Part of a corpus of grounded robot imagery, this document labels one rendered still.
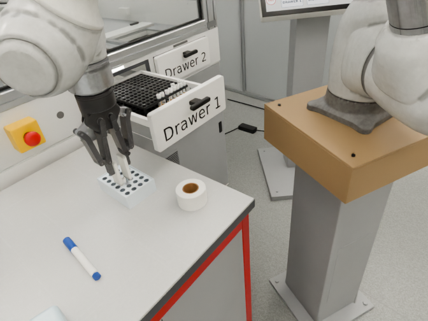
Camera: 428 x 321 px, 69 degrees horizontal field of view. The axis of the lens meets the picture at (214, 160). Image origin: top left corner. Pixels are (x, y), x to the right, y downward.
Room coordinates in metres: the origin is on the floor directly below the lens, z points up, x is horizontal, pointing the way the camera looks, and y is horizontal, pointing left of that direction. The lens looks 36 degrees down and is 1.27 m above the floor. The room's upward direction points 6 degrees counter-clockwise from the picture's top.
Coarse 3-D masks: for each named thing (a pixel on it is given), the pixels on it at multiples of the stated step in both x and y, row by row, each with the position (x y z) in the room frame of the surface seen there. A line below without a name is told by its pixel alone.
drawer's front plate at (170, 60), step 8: (200, 40) 1.31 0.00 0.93; (176, 48) 1.22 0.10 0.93; (184, 48) 1.23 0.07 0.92; (192, 48) 1.27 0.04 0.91; (200, 48) 1.30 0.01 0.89; (208, 48) 1.34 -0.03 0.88; (160, 56) 1.14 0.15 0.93; (168, 56) 1.17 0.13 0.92; (176, 56) 1.20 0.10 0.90; (192, 56) 1.26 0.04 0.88; (200, 56) 1.30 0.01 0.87; (208, 56) 1.34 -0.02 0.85; (160, 64) 1.14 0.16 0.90; (168, 64) 1.16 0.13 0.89; (176, 64) 1.20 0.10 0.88; (184, 64) 1.23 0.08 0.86; (192, 64) 1.26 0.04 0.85; (200, 64) 1.29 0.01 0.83; (160, 72) 1.13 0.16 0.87; (168, 72) 1.16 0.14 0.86; (176, 72) 1.19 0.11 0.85; (184, 72) 1.22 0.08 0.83
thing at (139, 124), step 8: (136, 72) 1.10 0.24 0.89; (144, 72) 1.10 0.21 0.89; (120, 80) 1.04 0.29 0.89; (176, 80) 0.99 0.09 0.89; (184, 80) 0.97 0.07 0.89; (192, 88) 0.94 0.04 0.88; (136, 120) 0.76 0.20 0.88; (144, 120) 0.73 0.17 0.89; (136, 128) 0.76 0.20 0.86; (144, 128) 0.73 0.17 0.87; (144, 136) 0.74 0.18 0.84
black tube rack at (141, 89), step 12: (120, 84) 0.99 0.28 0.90; (132, 84) 0.97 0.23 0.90; (144, 84) 0.96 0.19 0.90; (156, 84) 0.95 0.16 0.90; (168, 84) 0.95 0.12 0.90; (120, 96) 0.88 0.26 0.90; (132, 96) 0.87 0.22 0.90; (144, 96) 0.87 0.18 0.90; (156, 96) 0.86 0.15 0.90; (132, 108) 0.86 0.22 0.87; (156, 108) 0.84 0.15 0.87
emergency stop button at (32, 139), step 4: (28, 132) 0.72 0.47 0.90; (32, 132) 0.73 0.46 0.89; (36, 132) 0.73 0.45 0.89; (24, 136) 0.72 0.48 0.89; (28, 136) 0.72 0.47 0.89; (32, 136) 0.72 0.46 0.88; (36, 136) 0.73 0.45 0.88; (40, 136) 0.74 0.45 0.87; (24, 140) 0.71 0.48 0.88; (28, 140) 0.71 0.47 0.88; (32, 140) 0.72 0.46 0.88; (36, 140) 0.72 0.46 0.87; (40, 140) 0.73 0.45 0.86; (28, 144) 0.71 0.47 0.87; (32, 144) 0.71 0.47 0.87; (36, 144) 0.72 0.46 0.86
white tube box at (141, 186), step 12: (120, 168) 0.66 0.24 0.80; (132, 168) 0.66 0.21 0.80; (108, 180) 0.62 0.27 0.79; (132, 180) 0.61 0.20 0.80; (144, 180) 0.60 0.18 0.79; (108, 192) 0.60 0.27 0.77; (120, 192) 0.57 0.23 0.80; (132, 192) 0.56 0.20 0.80; (144, 192) 0.58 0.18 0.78; (132, 204) 0.55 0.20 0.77
